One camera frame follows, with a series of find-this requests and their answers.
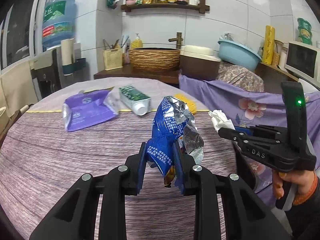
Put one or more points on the yellow soap bottle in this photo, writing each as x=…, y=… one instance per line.
x=137, y=42

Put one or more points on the beige utensil holder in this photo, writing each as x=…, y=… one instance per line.
x=113, y=59

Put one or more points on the brown white rice cooker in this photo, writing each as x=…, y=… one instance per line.
x=199, y=63

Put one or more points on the white microwave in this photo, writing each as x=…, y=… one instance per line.
x=303, y=60

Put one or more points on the purple floral cloth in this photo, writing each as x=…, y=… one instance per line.
x=253, y=108

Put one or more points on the right hand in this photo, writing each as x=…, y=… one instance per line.
x=306, y=181

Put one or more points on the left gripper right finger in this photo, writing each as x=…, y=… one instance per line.
x=245, y=214

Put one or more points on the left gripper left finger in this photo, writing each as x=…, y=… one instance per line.
x=95, y=205

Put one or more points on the wooden counter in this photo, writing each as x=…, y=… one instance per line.
x=170, y=77

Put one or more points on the blue chip bag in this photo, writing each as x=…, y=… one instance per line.
x=173, y=123

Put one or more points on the green milk carton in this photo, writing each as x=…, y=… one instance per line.
x=137, y=101

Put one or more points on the purple tissue package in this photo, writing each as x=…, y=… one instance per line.
x=87, y=109

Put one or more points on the blue water jug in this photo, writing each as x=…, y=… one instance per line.
x=58, y=22

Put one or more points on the wooden faucet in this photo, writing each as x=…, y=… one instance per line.
x=178, y=39

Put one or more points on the paisley patterned cloth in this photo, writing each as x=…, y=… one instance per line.
x=240, y=77

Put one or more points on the yellow roll package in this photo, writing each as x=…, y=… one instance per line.
x=268, y=47

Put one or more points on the water dispenser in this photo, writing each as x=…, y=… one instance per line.
x=45, y=69

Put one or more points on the light blue basin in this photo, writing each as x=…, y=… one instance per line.
x=238, y=54

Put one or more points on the window frame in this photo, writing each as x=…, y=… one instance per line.
x=21, y=32

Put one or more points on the yellow foam fruit net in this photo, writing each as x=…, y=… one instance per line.
x=190, y=103

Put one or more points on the woven basket sink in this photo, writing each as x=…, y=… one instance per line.
x=154, y=59

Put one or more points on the black trash bin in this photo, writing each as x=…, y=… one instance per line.
x=243, y=169

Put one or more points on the green stacked cups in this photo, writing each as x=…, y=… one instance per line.
x=304, y=31

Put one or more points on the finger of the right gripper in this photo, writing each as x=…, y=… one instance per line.
x=261, y=130
x=235, y=135

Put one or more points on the purple striped tablecloth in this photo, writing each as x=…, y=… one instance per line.
x=40, y=161

